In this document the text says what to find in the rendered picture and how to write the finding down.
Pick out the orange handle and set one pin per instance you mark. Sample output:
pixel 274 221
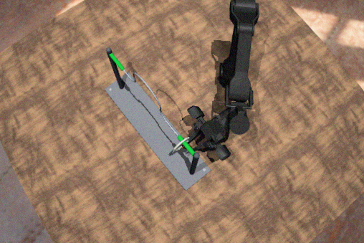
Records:
pixel 177 149

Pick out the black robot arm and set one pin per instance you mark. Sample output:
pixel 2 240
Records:
pixel 244 15

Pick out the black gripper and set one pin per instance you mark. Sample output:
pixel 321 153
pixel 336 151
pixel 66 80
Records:
pixel 221 150

